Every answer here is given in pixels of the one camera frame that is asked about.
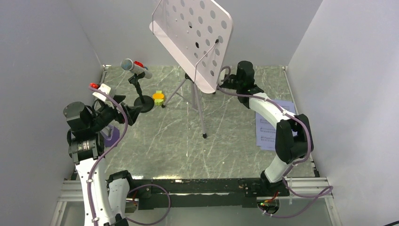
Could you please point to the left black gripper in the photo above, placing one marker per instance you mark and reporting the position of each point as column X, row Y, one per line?
column 131, row 112

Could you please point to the silver toy microphone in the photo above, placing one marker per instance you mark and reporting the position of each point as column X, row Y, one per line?
column 131, row 66

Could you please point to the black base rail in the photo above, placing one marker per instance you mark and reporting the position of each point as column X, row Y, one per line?
column 183, row 193

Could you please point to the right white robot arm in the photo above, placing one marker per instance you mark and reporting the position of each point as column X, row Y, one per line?
column 293, row 139

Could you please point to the purple metronome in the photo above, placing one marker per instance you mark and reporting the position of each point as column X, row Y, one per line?
column 110, row 134

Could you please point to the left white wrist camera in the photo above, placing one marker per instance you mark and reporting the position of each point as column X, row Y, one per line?
column 108, row 90

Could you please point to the orange green toy block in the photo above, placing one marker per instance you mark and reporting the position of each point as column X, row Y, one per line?
column 159, row 98

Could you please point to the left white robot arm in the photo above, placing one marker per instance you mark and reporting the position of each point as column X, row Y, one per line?
column 104, row 199

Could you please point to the lilac tripod music stand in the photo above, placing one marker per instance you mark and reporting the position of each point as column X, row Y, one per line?
column 196, row 33

